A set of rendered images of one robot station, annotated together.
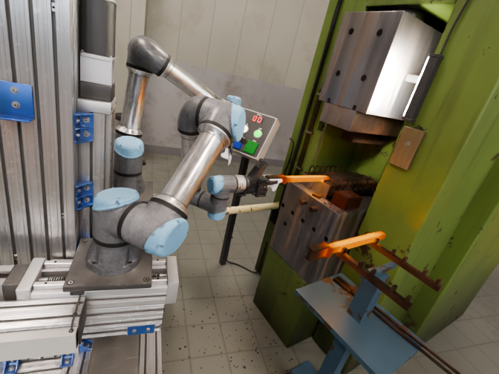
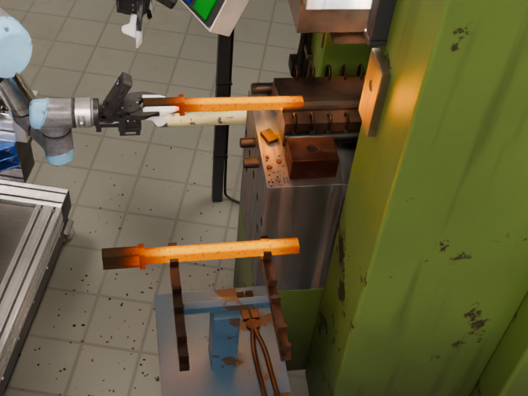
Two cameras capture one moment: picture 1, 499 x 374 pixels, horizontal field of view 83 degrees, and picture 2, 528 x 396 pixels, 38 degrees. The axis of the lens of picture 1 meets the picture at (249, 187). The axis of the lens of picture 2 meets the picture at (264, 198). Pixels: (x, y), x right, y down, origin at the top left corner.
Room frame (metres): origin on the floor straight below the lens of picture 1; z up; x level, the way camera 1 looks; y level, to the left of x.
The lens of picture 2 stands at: (0.00, -0.99, 2.31)
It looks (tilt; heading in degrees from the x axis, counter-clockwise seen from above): 47 degrees down; 25
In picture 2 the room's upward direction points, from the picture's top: 6 degrees clockwise
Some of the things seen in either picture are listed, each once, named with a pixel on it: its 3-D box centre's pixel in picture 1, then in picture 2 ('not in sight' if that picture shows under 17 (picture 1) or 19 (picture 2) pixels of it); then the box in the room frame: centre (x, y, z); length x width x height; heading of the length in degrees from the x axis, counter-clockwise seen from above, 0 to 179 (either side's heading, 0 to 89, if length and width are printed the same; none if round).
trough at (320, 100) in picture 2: (344, 178); (359, 101); (1.54, -0.51, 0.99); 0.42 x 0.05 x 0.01; 128
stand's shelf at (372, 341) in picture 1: (356, 317); (221, 359); (0.86, -0.52, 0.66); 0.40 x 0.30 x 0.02; 39
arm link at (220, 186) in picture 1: (222, 185); (53, 114); (1.06, 0.11, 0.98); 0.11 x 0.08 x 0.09; 128
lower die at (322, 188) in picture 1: (339, 182); (354, 106); (1.56, -0.50, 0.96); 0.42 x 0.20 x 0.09; 128
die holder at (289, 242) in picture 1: (333, 225); (347, 188); (1.52, -0.54, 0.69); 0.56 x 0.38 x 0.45; 128
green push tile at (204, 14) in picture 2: (251, 147); (206, 3); (1.66, 0.05, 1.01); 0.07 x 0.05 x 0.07; 63
